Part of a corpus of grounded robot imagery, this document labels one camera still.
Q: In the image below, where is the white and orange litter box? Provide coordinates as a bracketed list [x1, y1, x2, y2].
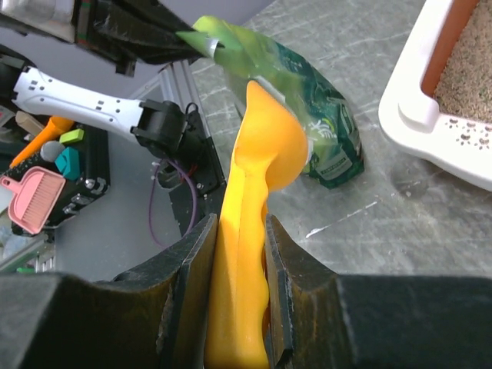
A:
[378, 0, 491, 191]

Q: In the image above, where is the orange handled tool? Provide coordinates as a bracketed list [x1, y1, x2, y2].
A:
[9, 116, 75, 168]

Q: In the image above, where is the lime green block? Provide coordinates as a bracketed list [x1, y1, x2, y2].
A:
[58, 128, 85, 145]

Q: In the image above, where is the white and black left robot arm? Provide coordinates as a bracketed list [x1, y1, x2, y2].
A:
[1, 1, 200, 156]

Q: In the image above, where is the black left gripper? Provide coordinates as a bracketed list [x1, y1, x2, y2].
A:
[1, 0, 200, 75]

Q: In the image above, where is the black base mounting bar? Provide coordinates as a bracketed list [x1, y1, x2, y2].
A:
[151, 102, 226, 235]

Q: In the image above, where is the yellow plastic litter scoop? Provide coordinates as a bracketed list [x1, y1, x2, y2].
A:
[204, 81, 308, 368]

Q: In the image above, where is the green litter bag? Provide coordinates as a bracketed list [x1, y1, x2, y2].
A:
[176, 15, 364, 188]

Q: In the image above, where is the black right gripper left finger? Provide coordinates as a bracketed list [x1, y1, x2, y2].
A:
[1, 214, 218, 368]

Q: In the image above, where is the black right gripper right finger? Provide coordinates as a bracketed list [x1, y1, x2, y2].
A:
[265, 216, 491, 368]

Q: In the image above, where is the grey cat litter pile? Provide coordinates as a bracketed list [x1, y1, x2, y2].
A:
[434, 1, 491, 122]

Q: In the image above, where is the teal block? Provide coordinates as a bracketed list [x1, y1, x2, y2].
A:
[55, 147, 81, 181]

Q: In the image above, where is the pink dustpan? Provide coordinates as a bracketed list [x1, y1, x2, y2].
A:
[1, 166, 66, 234]

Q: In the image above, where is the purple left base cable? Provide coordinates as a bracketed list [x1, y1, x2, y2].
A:
[148, 157, 199, 247]

